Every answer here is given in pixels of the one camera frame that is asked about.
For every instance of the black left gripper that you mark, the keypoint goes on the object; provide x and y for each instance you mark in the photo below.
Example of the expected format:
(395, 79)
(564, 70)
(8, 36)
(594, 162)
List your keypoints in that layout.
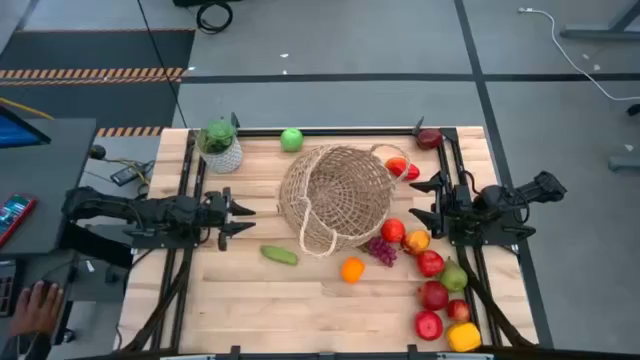
(224, 220)

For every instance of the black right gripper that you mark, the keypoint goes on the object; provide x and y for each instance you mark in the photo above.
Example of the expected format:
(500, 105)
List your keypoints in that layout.
(445, 210)

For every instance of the red and yellow apple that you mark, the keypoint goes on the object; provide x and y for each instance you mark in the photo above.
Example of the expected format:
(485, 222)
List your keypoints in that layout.
(416, 241)

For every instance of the red-orange round fruit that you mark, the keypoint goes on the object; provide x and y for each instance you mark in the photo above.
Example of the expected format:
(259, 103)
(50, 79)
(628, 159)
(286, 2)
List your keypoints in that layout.
(393, 230)

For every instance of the red bell pepper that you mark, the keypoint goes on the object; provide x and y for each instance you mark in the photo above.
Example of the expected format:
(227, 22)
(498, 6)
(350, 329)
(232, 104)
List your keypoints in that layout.
(400, 167)

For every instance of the green cucumber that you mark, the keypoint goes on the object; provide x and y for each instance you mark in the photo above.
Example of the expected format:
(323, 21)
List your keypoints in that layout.
(278, 255)

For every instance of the purple grape bunch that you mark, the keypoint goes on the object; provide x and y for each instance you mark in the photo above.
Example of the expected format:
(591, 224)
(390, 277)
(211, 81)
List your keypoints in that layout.
(382, 251)

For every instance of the green pear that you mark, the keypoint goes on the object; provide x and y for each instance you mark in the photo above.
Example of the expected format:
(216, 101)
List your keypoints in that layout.
(453, 277)

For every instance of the green apple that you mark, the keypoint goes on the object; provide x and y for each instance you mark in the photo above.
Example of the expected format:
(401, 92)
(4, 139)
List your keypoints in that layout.
(291, 139)

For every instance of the orange fruit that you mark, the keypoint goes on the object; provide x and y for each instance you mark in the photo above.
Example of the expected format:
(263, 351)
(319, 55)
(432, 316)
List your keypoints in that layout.
(352, 270)

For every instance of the small red apple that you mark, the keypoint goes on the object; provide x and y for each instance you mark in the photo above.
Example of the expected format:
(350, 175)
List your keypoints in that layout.
(458, 310)

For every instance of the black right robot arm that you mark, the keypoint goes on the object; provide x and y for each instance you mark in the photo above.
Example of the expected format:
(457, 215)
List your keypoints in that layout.
(525, 192)

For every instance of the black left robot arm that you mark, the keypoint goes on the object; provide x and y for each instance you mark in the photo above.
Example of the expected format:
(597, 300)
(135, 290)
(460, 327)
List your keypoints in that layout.
(125, 210)

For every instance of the person's forearm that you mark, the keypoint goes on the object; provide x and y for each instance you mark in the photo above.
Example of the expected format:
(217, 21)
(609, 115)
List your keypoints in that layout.
(20, 347)

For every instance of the woven wicker basket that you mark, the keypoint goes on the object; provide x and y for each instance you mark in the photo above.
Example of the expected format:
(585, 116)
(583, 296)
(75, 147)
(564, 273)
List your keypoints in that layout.
(345, 200)

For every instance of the dark red apple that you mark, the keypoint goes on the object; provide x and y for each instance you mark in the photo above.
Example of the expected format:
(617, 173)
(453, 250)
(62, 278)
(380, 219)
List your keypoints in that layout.
(429, 138)

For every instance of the succulent in white patterned pot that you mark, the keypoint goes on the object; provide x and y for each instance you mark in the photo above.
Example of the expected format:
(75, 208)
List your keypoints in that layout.
(222, 155)

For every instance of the black power adapter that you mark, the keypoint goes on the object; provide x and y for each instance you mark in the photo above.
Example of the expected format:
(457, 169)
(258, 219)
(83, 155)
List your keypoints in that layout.
(127, 173)

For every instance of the yellow bell pepper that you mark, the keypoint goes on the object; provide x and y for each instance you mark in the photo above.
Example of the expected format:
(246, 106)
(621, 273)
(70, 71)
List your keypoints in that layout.
(463, 336)

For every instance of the black round knob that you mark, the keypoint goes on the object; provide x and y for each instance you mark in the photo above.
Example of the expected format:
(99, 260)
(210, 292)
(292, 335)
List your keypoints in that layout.
(97, 151)

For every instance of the grey furniture foot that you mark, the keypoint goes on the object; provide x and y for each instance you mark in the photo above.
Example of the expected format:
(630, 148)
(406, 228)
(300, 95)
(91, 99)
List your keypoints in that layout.
(624, 163)

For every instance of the grey desk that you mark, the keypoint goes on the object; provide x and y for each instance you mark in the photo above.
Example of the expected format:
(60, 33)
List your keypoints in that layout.
(30, 270)

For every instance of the black mat with hazard stripes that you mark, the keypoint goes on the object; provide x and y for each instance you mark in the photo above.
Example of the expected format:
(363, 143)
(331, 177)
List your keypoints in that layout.
(100, 55)

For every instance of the person's hand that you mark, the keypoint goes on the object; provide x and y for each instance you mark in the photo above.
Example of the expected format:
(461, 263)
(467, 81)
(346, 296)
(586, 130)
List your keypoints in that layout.
(37, 307)

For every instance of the red smartphone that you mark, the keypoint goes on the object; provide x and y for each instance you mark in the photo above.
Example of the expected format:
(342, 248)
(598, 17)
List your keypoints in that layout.
(15, 212)

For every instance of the black chair base part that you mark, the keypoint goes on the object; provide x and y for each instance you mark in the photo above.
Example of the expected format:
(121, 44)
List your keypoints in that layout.
(635, 109)

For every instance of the monitor with blue screen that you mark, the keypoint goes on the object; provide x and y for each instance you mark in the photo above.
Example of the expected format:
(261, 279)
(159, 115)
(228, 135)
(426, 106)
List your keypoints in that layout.
(15, 135)

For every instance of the grey desk leg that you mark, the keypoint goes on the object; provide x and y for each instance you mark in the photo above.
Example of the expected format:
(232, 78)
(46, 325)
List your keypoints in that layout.
(600, 33)

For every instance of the black keyboard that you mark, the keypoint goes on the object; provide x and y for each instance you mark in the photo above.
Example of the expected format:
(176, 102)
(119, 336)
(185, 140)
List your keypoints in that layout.
(6, 290)

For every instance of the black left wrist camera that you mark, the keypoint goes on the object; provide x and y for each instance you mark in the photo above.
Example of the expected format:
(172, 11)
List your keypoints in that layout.
(213, 198)

